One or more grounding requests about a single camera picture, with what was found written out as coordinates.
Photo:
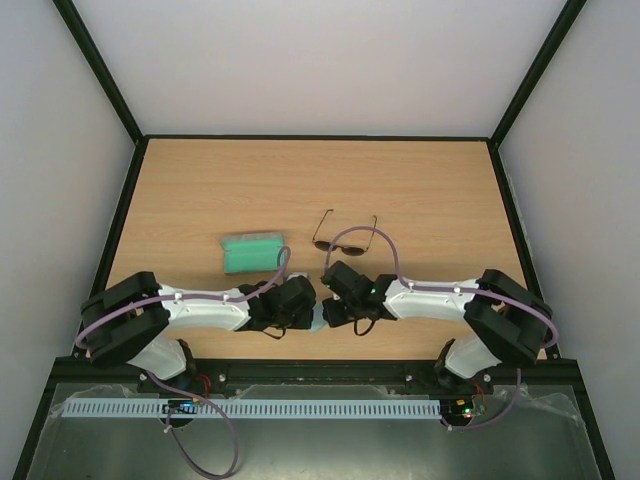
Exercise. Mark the controller board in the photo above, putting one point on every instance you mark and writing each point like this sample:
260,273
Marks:
467,407
188,407

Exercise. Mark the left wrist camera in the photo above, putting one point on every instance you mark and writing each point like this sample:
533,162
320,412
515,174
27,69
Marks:
298,277

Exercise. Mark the light blue slotted cable duct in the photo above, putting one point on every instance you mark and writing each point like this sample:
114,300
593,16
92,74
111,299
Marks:
138,408

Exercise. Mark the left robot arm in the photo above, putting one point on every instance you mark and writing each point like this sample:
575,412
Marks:
129,323

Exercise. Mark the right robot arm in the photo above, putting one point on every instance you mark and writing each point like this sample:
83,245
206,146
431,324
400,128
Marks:
509,324

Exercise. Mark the black aluminium frame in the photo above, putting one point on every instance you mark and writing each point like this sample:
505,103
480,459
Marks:
333,147

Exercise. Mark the left controller board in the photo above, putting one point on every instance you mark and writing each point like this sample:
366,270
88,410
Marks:
188,407

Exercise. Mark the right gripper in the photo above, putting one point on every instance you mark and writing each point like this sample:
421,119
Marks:
331,293

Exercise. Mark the grey glasses case green lining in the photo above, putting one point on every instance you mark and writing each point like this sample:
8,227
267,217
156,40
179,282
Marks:
253,252

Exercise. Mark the right controller board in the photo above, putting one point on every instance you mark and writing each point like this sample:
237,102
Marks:
467,407

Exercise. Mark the dark round sunglasses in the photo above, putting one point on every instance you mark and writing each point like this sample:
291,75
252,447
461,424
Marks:
353,244

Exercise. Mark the light blue cleaning cloth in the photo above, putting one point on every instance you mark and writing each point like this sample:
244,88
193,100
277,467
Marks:
318,322

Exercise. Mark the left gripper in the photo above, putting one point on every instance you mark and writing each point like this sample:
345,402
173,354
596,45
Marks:
305,320

